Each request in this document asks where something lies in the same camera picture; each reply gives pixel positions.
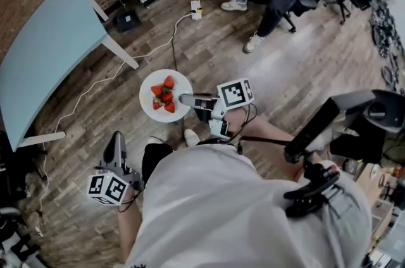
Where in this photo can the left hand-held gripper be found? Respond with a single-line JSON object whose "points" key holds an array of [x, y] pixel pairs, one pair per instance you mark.
{"points": [[106, 189]]}

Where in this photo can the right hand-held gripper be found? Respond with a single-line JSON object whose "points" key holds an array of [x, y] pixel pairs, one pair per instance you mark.
{"points": [[235, 94]]}

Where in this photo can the red strawberry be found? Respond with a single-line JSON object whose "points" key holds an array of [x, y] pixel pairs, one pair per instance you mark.
{"points": [[157, 105], [156, 90], [168, 82], [170, 107], [167, 97]]}

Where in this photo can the white round plate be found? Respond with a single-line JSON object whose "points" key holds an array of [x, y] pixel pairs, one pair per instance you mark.
{"points": [[148, 102]]}

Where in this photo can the person's left forearm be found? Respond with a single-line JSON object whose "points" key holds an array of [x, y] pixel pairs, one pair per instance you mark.
{"points": [[126, 229]]}

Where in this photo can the person's right forearm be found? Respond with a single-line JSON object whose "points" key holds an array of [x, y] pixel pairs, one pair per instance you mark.
{"points": [[262, 131]]}

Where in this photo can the light blue table top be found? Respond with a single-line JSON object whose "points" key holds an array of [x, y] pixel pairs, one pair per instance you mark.
{"points": [[47, 55]]}

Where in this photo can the person's black shorts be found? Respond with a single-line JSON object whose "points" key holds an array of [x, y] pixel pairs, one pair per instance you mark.
{"points": [[155, 159]]}

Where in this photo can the person's left white shoe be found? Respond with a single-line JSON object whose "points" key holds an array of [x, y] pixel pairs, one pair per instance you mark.
{"points": [[155, 140]]}

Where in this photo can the white power strip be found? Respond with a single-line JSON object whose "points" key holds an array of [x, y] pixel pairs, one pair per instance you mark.
{"points": [[196, 9]]}

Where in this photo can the black floor box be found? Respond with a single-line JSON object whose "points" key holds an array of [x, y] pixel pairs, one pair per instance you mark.
{"points": [[123, 25]]}

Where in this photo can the black equipment stand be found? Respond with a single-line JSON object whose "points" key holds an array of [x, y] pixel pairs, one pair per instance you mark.
{"points": [[11, 165]]}

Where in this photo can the person's white shirt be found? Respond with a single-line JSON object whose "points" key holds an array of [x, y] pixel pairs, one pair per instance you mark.
{"points": [[221, 213]]}

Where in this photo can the black harness buckle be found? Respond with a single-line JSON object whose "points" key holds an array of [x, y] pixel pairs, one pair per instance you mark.
{"points": [[310, 194]]}

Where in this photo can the grey black device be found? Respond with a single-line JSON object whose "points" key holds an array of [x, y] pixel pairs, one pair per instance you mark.
{"points": [[386, 112]]}

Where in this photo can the cardboard box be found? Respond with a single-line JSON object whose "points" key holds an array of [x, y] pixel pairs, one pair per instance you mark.
{"points": [[370, 181]]}

